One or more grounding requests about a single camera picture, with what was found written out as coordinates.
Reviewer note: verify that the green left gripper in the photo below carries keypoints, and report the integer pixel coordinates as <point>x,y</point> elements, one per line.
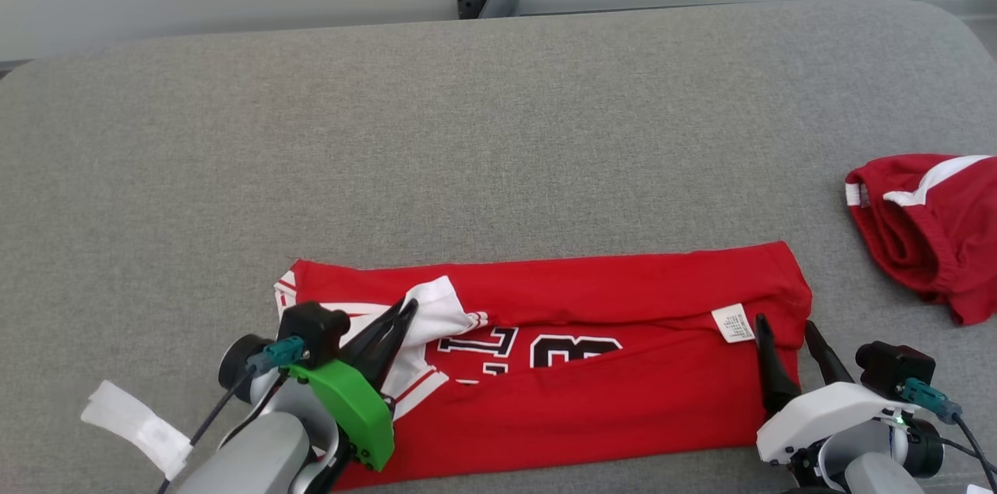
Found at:
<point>358,412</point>

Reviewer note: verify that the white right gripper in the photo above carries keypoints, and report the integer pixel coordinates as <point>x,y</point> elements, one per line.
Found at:
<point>833,408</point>

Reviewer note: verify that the red shorts with white stripe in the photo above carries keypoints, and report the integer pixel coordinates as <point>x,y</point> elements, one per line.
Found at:
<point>935,237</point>

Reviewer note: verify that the red jersey with white sleeves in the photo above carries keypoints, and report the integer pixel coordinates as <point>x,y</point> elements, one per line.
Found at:
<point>592,408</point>

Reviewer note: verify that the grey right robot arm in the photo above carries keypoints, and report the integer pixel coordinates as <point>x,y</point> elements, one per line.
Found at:
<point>880,478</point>

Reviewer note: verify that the white tape tag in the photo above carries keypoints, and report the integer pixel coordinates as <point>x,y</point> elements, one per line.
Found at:
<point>144,424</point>

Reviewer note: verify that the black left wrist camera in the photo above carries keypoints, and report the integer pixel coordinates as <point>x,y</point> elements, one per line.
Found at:
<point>315,326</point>

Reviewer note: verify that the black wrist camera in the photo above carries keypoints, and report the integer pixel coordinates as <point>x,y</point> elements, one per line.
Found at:
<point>315,326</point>
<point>892,365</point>

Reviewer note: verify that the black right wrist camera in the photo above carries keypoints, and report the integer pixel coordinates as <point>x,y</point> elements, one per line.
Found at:
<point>892,365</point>

